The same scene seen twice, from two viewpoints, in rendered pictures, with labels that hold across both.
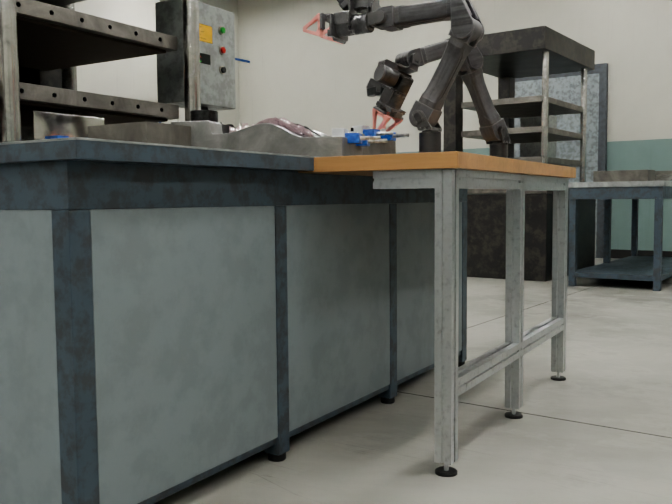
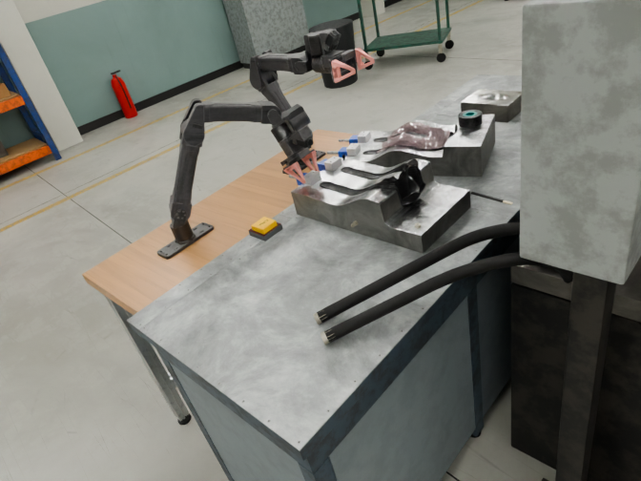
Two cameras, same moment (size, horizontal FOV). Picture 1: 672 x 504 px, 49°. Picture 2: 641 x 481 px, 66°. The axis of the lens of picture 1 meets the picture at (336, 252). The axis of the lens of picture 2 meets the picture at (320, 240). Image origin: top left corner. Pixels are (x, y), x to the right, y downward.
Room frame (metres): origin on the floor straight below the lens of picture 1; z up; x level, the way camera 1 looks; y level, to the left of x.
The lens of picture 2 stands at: (3.89, 0.33, 1.62)
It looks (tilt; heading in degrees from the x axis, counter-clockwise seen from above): 33 degrees down; 199
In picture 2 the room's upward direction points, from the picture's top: 14 degrees counter-clockwise
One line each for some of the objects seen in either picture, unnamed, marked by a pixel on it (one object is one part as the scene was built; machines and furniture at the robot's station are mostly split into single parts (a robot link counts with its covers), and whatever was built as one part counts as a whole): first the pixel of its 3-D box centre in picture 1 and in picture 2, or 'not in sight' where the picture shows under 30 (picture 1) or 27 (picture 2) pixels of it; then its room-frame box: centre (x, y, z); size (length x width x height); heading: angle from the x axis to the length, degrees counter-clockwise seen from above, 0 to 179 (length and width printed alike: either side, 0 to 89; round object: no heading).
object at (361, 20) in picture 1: (362, 21); (321, 62); (2.22, -0.08, 1.21); 0.07 x 0.06 x 0.07; 59
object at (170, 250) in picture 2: (498, 155); (182, 231); (2.63, -0.57, 0.84); 0.20 x 0.07 x 0.08; 149
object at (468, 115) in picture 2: (204, 117); (469, 118); (2.18, 0.38, 0.93); 0.08 x 0.08 x 0.04
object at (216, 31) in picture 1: (199, 188); (586, 355); (3.08, 0.56, 0.73); 0.30 x 0.22 x 1.47; 149
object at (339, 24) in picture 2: not in sight; (336, 54); (-1.64, -0.87, 0.31); 0.48 x 0.48 x 0.62
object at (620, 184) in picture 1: (644, 223); not in sight; (6.30, -2.62, 0.46); 1.90 x 0.70 x 0.92; 144
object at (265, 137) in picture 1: (269, 142); (417, 144); (2.19, 0.19, 0.85); 0.50 x 0.26 x 0.11; 76
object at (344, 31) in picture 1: (345, 26); (336, 64); (2.25, -0.03, 1.20); 0.10 x 0.07 x 0.07; 149
